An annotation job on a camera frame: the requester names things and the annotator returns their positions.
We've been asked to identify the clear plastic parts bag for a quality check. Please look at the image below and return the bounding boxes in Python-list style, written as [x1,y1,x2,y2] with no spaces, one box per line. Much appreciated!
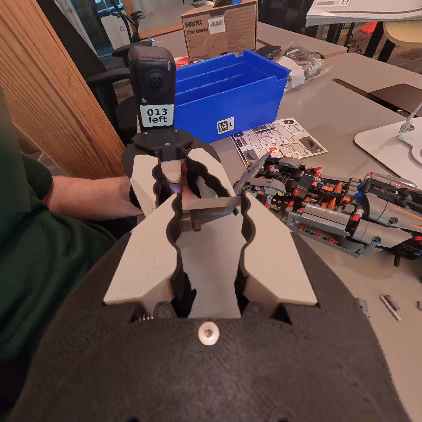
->
[264,41,332,92]

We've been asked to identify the white bar grey lego piece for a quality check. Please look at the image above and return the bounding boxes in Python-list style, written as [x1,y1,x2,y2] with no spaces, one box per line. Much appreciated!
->
[378,294,403,322]

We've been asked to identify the brown cardboard box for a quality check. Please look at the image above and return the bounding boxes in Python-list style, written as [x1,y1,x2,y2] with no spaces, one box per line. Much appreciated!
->
[181,0,258,62]

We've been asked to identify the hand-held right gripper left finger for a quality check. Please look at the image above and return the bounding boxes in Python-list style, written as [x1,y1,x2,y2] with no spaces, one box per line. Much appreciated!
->
[103,193,183,313]

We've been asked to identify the person's left hand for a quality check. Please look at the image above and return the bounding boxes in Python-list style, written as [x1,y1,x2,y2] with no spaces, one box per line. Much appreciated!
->
[180,163,200,200]

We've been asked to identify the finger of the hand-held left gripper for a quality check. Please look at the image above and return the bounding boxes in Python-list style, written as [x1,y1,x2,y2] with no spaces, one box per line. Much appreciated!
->
[129,154,173,219]
[186,147,237,198]

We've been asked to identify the grey black lego car model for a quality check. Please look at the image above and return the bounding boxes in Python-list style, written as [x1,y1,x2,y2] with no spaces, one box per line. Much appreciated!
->
[232,153,422,268]

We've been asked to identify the white lego sticker sheet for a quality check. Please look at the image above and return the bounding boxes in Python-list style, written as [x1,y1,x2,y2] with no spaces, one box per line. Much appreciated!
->
[231,117,329,167]

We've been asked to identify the grey lego panel assembly red pins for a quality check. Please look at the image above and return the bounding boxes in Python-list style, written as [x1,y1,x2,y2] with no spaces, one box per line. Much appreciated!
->
[181,196,243,232]

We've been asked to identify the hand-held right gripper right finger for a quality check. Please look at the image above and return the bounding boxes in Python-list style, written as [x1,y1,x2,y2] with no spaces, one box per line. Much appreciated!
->
[234,191,318,314]

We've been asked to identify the blue plastic bin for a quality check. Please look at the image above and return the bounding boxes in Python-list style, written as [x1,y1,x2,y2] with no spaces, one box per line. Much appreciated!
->
[174,49,293,144]

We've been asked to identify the open lego instruction booklet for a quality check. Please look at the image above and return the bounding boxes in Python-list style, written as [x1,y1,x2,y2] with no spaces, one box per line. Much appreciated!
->
[306,0,422,27]

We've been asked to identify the white recycling bin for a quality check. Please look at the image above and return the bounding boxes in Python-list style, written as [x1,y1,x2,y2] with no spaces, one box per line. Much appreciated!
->
[99,13,132,51]

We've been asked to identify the white book stand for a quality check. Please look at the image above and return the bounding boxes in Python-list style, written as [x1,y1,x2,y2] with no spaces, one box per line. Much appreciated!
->
[354,20,422,181]

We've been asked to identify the person's green shirt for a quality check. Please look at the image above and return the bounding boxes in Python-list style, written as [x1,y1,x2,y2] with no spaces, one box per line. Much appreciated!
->
[0,142,116,363]

